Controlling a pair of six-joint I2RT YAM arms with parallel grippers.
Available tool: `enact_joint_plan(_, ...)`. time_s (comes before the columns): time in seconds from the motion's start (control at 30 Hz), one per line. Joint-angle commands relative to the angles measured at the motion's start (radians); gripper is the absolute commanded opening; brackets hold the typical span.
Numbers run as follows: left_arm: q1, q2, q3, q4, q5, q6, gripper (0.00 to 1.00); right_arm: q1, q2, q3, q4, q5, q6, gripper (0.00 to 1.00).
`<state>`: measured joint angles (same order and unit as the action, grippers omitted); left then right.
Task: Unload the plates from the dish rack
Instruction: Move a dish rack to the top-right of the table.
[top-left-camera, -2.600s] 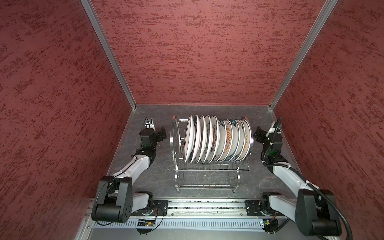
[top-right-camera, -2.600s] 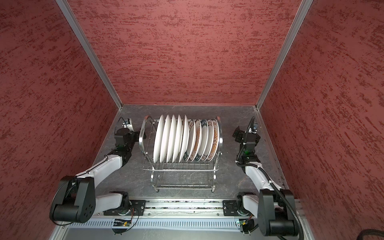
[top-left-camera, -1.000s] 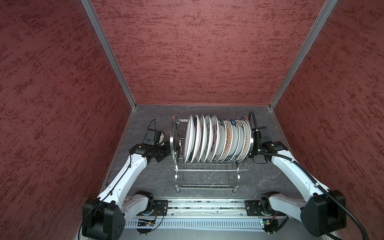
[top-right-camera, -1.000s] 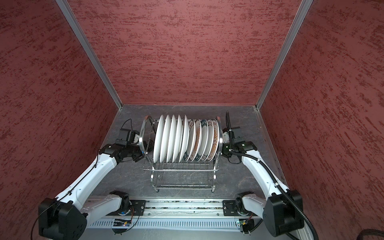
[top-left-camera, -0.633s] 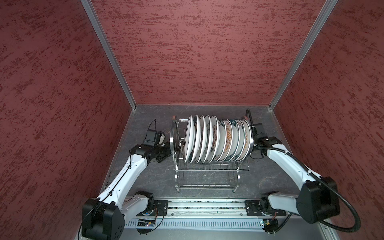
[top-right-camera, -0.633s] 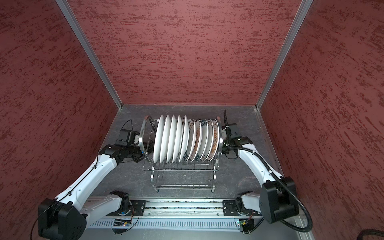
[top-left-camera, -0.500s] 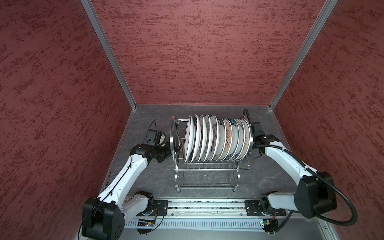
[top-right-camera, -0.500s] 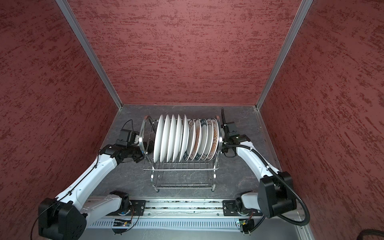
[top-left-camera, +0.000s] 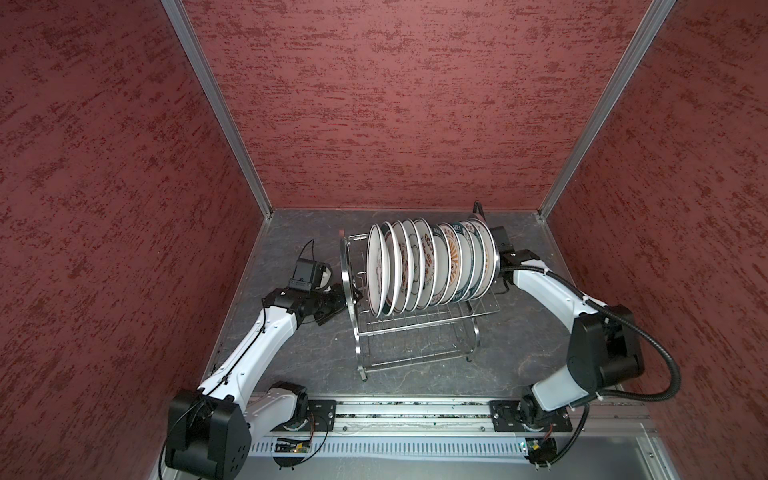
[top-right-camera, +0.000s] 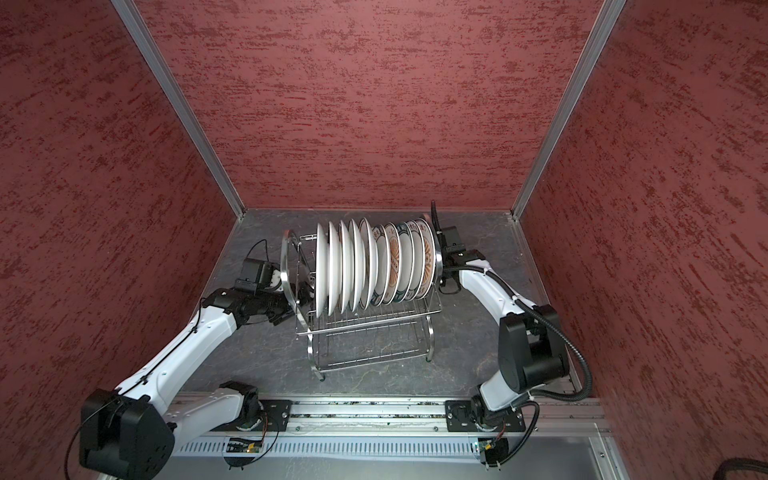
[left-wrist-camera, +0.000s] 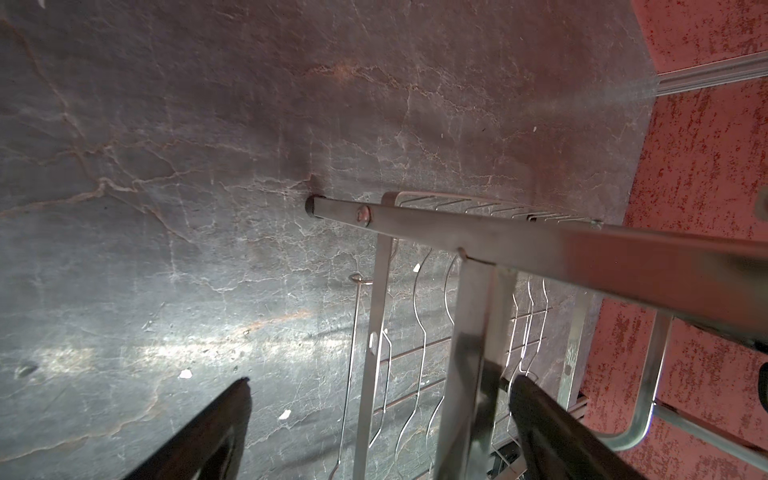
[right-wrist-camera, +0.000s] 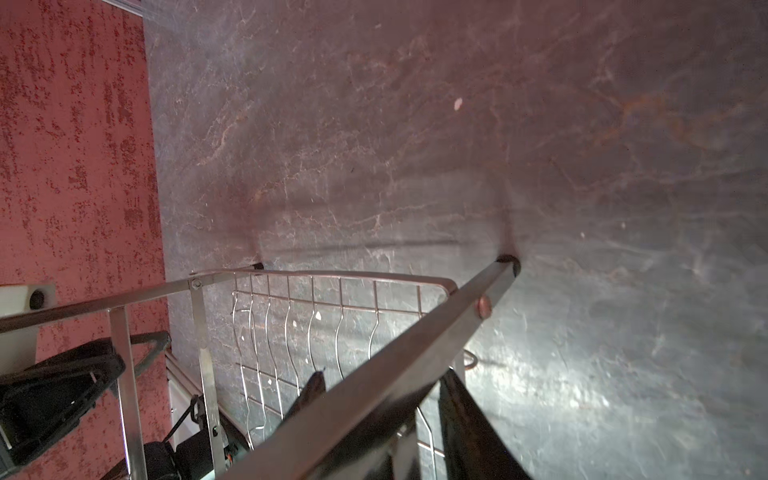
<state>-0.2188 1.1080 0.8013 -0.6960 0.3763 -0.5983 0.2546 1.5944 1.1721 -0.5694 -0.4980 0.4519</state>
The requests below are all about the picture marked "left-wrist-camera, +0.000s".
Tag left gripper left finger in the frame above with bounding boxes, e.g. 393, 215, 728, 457
127, 377, 252, 479

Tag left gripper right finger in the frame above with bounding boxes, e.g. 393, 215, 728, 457
509, 376, 643, 480

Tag chrome wire dish rack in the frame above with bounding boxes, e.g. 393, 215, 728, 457
305, 191, 767, 479

